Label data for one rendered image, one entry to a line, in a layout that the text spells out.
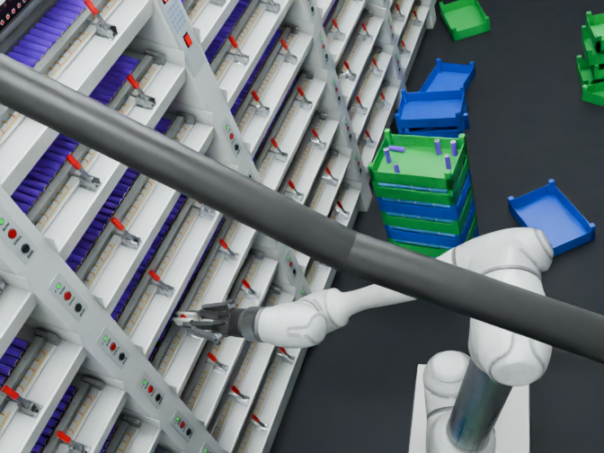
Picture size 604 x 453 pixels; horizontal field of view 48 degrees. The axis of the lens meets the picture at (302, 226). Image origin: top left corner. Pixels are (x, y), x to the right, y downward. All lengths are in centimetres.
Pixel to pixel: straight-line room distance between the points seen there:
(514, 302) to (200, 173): 18
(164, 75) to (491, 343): 101
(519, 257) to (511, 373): 23
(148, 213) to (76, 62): 40
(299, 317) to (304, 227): 126
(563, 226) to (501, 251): 151
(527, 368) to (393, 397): 126
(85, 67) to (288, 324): 73
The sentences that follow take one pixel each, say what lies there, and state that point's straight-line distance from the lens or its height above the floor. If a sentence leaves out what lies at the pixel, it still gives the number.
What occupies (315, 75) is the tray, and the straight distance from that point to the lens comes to 258.
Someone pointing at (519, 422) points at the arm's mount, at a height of 30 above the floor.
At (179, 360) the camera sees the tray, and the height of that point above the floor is 74.
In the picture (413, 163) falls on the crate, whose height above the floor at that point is 48.
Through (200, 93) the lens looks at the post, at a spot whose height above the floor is 123.
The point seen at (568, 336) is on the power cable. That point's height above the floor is 186.
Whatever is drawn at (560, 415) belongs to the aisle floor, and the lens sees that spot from 244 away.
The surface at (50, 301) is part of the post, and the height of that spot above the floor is 127.
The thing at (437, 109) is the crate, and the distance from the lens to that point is 336.
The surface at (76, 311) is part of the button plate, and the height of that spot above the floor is 120.
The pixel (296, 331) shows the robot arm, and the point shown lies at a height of 89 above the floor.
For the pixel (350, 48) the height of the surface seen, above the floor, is 58.
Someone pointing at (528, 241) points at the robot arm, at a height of 112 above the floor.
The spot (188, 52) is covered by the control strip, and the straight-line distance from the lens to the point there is 179.
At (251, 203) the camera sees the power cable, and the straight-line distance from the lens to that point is 37.
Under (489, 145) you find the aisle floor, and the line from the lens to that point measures 325.
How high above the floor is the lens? 219
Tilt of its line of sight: 45 degrees down
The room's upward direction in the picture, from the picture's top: 23 degrees counter-clockwise
